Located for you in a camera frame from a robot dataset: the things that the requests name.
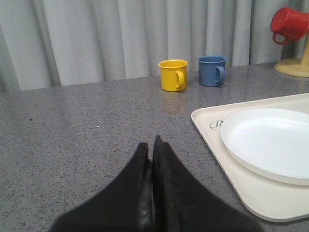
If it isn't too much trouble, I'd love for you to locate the wooden mug tree stand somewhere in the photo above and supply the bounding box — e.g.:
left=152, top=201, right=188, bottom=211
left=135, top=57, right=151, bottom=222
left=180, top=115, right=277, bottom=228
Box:
left=274, top=33, right=309, bottom=78

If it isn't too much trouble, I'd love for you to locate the blue enamel mug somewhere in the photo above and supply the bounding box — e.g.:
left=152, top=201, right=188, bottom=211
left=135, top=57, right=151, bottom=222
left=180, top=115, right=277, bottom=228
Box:
left=197, top=55, right=228, bottom=87

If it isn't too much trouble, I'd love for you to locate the yellow enamel mug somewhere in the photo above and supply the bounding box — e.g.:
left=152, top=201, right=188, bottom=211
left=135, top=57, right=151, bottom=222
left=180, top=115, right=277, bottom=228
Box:
left=158, top=59, right=188, bottom=92

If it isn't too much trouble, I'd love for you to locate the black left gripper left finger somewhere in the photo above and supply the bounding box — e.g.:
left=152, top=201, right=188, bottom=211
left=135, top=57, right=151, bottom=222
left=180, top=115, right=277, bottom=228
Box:
left=50, top=143, right=153, bottom=232

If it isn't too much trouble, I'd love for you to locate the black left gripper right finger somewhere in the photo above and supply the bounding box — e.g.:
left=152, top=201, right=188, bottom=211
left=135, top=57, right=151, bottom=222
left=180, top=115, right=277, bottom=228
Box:
left=152, top=136, right=263, bottom=232

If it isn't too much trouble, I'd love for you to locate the red enamel mug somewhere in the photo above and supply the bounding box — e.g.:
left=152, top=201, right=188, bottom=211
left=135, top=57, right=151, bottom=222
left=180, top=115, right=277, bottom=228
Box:
left=270, top=7, right=309, bottom=45

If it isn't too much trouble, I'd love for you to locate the white round plate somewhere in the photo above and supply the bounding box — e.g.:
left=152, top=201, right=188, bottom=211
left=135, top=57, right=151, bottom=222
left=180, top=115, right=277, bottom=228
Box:
left=221, top=108, right=309, bottom=186

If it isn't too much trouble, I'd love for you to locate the cream rabbit serving tray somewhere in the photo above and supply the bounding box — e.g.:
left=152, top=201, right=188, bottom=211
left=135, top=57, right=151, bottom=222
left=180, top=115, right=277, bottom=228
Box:
left=191, top=93, right=309, bottom=222

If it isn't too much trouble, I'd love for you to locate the grey pleated curtain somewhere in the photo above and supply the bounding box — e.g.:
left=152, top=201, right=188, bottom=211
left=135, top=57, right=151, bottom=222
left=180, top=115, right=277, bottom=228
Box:
left=0, top=0, right=309, bottom=92

